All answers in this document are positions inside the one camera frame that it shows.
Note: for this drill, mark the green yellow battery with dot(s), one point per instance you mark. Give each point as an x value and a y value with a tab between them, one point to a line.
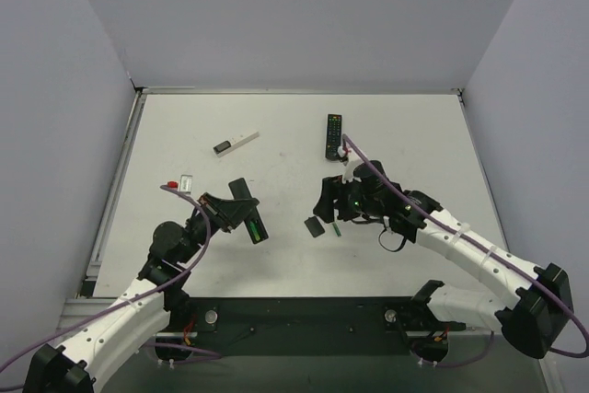
336	229

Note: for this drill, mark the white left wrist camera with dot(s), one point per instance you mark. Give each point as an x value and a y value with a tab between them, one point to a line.
183	184

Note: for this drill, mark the black battery cover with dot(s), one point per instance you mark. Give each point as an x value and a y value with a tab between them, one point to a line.
314	227

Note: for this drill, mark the white remote with display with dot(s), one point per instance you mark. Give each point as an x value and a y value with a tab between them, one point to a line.
233	143

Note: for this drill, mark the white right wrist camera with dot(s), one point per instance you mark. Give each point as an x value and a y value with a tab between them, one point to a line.
351	161

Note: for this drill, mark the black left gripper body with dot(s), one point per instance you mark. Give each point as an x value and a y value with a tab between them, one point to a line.
213	209

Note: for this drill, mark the aluminium front frame rail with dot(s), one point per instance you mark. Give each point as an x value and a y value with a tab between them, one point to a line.
299	319

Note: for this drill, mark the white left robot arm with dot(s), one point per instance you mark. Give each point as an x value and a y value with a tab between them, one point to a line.
103	343

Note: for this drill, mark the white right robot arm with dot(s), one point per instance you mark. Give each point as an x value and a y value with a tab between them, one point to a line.
429	225

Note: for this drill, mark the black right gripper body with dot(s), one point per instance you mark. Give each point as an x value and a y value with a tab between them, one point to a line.
343	200

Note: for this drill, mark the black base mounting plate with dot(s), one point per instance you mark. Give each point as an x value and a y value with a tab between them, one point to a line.
286	340

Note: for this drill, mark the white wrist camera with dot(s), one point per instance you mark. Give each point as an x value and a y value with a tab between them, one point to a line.
183	184
351	161

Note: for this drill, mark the black remote coloured buttons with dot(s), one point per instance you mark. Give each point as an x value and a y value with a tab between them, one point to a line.
333	136

